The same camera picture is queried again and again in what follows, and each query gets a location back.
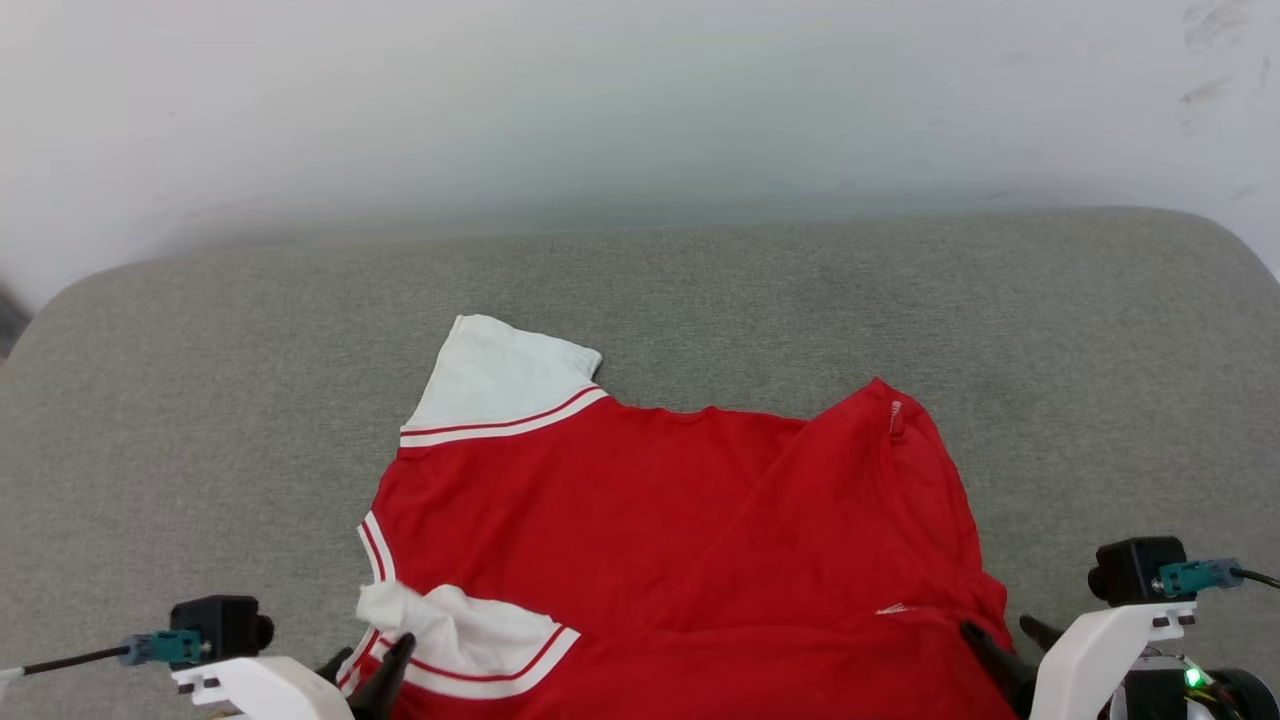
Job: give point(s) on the teal camera connector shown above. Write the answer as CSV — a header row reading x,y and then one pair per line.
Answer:
x,y
1200,577
160,649

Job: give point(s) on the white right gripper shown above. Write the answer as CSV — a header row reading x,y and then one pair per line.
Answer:
x,y
1090,660

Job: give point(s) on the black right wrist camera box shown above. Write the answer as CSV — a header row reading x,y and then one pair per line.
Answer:
x,y
1135,570

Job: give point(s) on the red garment with white sleeves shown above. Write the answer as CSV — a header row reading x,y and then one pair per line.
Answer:
x,y
650,530

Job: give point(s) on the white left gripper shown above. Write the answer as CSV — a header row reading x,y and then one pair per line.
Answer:
x,y
270,690

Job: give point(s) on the grey fabric sofa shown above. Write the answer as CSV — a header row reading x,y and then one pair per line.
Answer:
x,y
700,300

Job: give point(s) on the teal right camera connector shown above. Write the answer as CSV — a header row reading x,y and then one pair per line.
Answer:
x,y
1200,577

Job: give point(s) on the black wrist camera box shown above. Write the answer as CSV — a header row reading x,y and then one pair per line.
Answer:
x,y
220,625
1135,570

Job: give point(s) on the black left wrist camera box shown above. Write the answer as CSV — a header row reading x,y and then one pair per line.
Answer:
x,y
220,625

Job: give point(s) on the teal left camera connector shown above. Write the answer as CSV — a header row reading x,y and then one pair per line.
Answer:
x,y
160,649

